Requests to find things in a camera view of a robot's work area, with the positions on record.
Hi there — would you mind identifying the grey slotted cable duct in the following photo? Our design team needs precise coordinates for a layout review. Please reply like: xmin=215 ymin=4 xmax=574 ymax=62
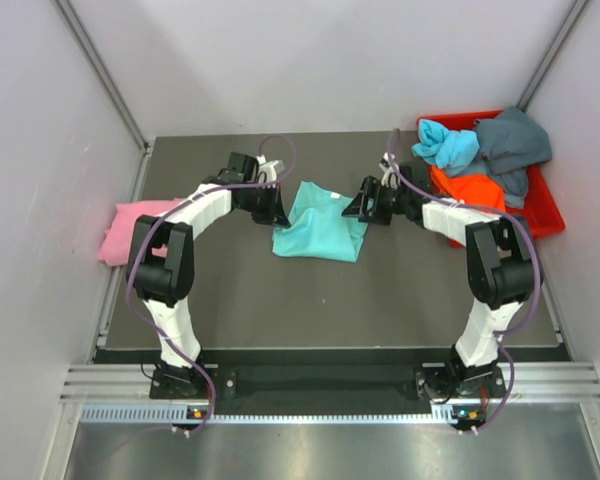
xmin=80 ymin=404 xmax=480 ymax=425

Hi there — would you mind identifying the pink folded t shirt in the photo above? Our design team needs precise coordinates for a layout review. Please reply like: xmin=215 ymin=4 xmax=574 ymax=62
xmin=98 ymin=198 xmax=182 ymax=267

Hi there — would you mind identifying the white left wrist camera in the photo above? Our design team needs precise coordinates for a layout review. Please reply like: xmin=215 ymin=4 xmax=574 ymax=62
xmin=256 ymin=155 xmax=285 ymax=183

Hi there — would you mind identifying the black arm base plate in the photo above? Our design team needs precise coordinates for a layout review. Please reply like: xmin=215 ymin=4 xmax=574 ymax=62
xmin=149 ymin=364 xmax=502 ymax=402

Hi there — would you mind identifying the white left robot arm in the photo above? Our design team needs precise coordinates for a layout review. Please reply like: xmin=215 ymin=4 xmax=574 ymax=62
xmin=126 ymin=153 xmax=290 ymax=397

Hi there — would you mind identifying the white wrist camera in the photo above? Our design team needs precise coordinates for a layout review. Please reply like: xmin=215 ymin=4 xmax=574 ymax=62
xmin=256 ymin=155 xmax=285 ymax=183
xmin=379 ymin=152 xmax=400 ymax=189

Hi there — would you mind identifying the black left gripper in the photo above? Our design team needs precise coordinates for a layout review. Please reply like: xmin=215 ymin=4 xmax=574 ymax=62
xmin=238 ymin=182 xmax=290 ymax=229

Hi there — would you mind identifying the orange t shirt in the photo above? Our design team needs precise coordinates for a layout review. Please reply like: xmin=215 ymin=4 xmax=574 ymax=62
xmin=429 ymin=166 xmax=506 ymax=210

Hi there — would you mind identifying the aluminium frame rail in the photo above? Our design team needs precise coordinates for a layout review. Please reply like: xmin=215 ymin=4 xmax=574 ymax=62
xmin=60 ymin=362 xmax=600 ymax=413

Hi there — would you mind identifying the teal t shirt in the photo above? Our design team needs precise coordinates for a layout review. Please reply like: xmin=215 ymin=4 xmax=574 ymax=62
xmin=272 ymin=181 xmax=368 ymax=263

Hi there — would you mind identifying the grey blue t shirt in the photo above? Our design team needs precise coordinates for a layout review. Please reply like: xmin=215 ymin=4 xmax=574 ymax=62
xmin=470 ymin=106 xmax=552 ymax=209

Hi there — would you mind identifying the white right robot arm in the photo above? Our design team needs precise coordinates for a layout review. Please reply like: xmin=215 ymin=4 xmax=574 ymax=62
xmin=342 ymin=160 xmax=543 ymax=402

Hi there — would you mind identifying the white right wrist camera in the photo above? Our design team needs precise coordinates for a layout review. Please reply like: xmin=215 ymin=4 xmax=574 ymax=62
xmin=379 ymin=152 xmax=400 ymax=189

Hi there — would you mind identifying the light blue t shirt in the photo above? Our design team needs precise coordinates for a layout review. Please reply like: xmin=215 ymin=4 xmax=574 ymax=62
xmin=411 ymin=119 xmax=480 ymax=176

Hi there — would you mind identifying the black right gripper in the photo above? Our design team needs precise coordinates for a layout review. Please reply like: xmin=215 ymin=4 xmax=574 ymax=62
xmin=341 ymin=177 xmax=410 ymax=226

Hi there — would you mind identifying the red plastic bin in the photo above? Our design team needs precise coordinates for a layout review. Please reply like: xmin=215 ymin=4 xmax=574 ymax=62
xmin=416 ymin=109 xmax=565 ymax=240

